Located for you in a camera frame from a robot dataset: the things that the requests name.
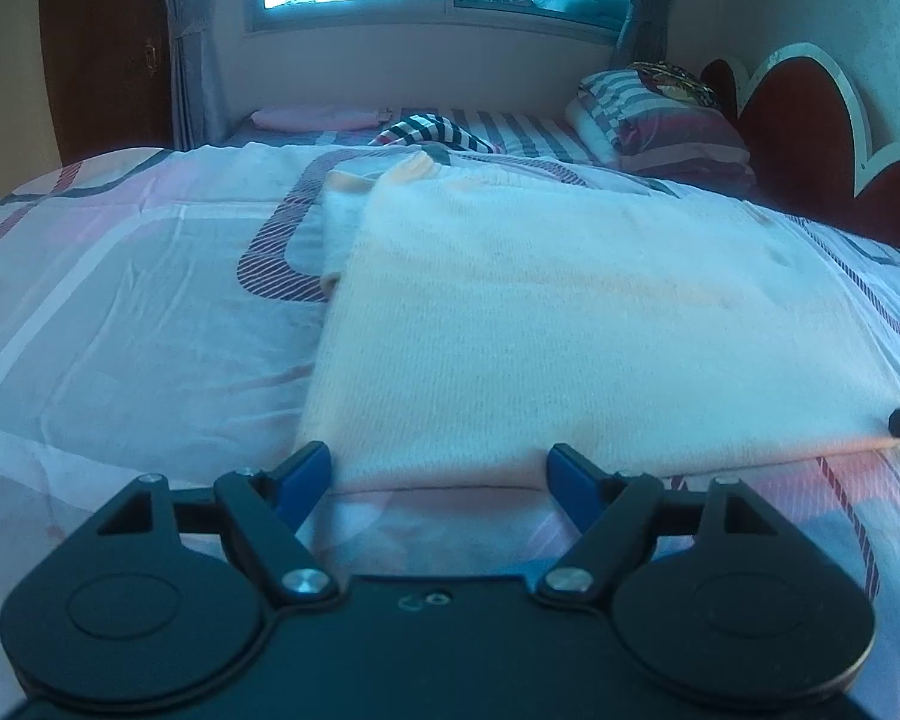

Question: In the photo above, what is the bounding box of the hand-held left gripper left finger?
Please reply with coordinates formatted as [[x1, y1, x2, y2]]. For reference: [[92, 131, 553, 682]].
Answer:
[[96, 440, 344, 610]]

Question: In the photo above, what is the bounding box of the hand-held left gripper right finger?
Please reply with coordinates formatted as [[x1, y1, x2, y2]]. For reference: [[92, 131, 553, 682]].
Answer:
[[534, 443, 786, 606]]

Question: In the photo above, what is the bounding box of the white knitted sweater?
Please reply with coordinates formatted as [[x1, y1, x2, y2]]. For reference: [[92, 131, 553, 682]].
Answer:
[[294, 150, 900, 492]]

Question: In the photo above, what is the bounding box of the pastel patterned bed sheet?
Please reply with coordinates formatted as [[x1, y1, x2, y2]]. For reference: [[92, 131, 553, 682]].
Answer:
[[0, 142, 900, 720]]

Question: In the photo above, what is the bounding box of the red scalloped headboard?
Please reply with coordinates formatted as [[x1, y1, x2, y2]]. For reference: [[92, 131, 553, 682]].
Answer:
[[699, 43, 900, 256]]

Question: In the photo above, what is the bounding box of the striped bed sheet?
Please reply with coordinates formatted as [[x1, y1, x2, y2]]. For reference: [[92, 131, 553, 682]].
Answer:
[[225, 106, 593, 162]]

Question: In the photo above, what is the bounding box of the pink pillow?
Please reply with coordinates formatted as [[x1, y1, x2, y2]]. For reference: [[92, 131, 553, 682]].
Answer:
[[251, 106, 392, 130]]

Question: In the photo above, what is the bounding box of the striped folded quilt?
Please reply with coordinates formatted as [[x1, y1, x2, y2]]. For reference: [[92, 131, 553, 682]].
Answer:
[[566, 69, 755, 177]]

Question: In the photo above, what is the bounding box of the black and white striped cloth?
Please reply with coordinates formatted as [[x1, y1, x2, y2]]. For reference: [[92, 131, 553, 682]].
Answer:
[[367, 114, 505, 155]]

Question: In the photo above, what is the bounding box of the grey curtain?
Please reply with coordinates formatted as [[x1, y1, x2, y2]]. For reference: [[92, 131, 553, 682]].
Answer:
[[157, 0, 230, 151], [611, 0, 680, 70]]

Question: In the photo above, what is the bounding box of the dark wooden door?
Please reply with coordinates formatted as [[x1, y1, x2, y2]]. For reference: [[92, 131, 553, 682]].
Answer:
[[39, 0, 173, 166]]

